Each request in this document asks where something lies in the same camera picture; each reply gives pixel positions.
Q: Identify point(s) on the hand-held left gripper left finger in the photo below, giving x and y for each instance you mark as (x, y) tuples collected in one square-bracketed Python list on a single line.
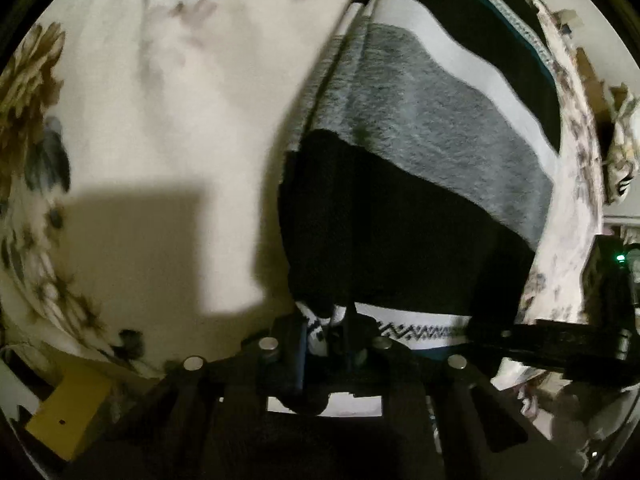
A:
[(300, 360)]

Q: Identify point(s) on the striped knit sweater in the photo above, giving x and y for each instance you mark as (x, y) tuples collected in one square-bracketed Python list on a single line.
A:
[(400, 160)]

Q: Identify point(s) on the floral bed sheet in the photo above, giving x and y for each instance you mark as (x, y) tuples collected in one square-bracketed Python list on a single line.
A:
[(175, 110)]

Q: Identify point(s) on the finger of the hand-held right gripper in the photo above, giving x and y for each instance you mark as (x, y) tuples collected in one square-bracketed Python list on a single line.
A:
[(550, 342)]

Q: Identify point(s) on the yellow cardboard box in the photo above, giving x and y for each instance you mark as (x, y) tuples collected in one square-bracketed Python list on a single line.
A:
[(67, 410)]

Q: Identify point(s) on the large cardboard box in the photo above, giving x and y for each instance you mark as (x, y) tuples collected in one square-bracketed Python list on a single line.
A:
[(592, 72)]

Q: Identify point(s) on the pile of clothes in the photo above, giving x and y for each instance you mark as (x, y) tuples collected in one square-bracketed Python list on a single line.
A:
[(622, 150)]

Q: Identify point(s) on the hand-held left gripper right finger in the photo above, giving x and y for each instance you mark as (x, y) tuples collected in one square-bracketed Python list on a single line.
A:
[(352, 355)]

